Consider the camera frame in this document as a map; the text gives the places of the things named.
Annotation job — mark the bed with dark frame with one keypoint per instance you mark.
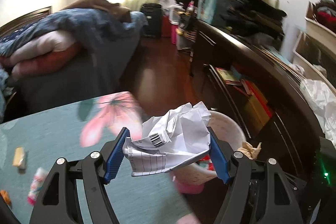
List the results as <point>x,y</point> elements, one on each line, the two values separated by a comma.
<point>86,75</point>

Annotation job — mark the brown blanket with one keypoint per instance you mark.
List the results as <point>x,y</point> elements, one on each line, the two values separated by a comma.
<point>120,12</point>

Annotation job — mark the white plastic bag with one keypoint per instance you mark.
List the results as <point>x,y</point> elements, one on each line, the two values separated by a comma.
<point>322,101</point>

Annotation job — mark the pink white small bottle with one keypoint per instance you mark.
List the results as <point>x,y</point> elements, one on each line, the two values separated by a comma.
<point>36,185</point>

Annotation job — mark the orange small trash piece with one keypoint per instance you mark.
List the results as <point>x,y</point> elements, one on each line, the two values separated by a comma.
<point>6,197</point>

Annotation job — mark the white paper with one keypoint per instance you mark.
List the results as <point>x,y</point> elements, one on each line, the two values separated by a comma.
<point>169,142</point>

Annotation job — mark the books in cabinet shelf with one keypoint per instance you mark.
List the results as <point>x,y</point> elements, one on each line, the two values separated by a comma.
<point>256,103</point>

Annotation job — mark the dark wooden long cabinet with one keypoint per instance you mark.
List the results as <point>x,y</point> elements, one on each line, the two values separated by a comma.
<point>291,136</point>

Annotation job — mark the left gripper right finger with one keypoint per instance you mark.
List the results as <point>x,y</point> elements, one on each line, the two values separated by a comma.
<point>258,192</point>

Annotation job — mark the yellow small box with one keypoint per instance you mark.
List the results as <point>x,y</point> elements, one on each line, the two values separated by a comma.
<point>19,159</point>

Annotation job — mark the beige crumpled tissue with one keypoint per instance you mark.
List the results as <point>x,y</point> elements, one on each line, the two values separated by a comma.
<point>249,151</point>

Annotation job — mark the white shelf unit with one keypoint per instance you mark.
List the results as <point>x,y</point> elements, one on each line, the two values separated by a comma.
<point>315,47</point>

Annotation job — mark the teal floral tablecloth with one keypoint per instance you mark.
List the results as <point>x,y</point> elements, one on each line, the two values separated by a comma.
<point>55,133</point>

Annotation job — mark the teal storage box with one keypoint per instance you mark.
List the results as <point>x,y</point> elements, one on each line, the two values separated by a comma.
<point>213,12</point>

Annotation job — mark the pink red folded quilt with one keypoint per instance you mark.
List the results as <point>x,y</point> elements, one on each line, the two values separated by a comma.
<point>45,54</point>

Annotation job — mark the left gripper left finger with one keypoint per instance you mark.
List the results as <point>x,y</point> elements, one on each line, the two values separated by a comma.
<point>58,200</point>

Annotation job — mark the blue patterned duvet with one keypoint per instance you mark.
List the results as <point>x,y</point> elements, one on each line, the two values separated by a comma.
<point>90,27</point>

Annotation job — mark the white pink trash bin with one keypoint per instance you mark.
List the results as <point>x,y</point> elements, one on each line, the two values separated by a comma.
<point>191,179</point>

